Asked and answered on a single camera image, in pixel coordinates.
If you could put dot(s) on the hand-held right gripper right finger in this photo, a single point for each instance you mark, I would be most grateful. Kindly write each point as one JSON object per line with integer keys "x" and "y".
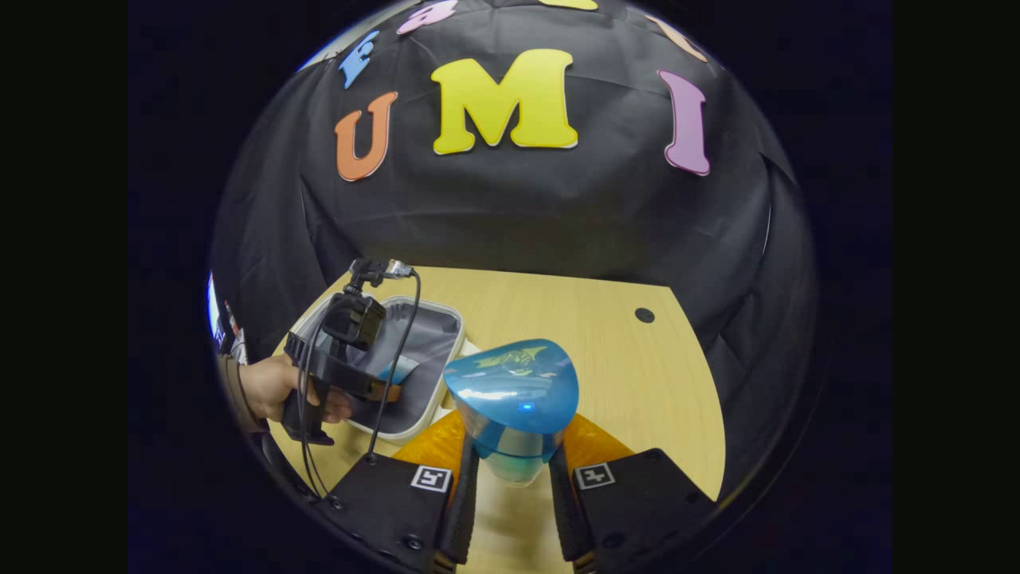
{"x": 566, "y": 518}

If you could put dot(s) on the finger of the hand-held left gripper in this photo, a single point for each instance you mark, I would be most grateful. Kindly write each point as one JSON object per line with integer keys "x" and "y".
{"x": 386, "y": 392}

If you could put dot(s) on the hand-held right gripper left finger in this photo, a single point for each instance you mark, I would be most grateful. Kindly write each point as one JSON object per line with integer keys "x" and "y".
{"x": 462, "y": 510}

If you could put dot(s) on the blue white skincare tube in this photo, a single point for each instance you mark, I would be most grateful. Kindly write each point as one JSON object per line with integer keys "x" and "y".
{"x": 398, "y": 369}

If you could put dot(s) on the blue cap skincare bottle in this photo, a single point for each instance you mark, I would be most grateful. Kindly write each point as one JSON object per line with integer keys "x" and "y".
{"x": 510, "y": 391}

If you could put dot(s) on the white printed board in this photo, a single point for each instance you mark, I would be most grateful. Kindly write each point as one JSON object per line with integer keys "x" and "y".
{"x": 217, "y": 315}

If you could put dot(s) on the black backdrop cloth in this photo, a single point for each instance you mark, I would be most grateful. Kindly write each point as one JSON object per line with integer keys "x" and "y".
{"x": 518, "y": 215}

